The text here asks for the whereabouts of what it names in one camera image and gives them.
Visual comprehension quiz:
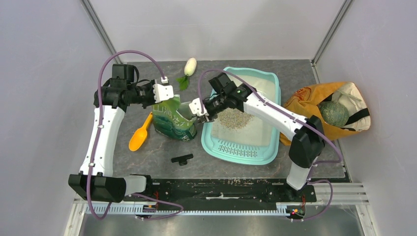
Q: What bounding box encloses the orange cloth bag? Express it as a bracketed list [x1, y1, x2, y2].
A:
[284, 82, 371, 141]

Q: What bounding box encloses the white toy radish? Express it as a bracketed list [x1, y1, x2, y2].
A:
[177, 58, 197, 91]

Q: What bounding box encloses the black bag clip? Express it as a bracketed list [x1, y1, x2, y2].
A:
[171, 153, 193, 166]

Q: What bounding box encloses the green netted melon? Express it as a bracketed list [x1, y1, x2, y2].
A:
[319, 101, 350, 128]

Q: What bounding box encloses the white slotted cable duct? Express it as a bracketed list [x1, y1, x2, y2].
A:
[84, 204, 289, 216]

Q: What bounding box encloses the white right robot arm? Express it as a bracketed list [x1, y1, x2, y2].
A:
[189, 70, 327, 201]

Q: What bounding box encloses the orange plastic scoop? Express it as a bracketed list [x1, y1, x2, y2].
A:
[128, 112, 153, 151]

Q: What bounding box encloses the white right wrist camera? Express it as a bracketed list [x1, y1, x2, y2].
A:
[188, 98, 208, 117]

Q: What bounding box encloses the teal plastic litter box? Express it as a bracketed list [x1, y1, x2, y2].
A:
[201, 67, 281, 165]

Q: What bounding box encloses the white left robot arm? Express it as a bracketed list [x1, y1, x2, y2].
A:
[68, 64, 154, 203]

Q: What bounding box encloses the grey litter granules pile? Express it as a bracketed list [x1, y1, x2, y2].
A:
[217, 108, 253, 129]

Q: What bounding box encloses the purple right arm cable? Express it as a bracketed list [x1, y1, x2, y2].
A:
[197, 69, 344, 222]

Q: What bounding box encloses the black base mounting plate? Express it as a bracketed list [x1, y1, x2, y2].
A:
[142, 178, 317, 211]

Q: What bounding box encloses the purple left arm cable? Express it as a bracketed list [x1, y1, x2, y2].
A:
[86, 50, 184, 222]

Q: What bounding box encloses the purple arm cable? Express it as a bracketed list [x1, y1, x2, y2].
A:
[86, 50, 184, 222]
[197, 69, 344, 222]

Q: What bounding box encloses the green litter bag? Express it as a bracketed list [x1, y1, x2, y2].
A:
[152, 94, 197, 141]

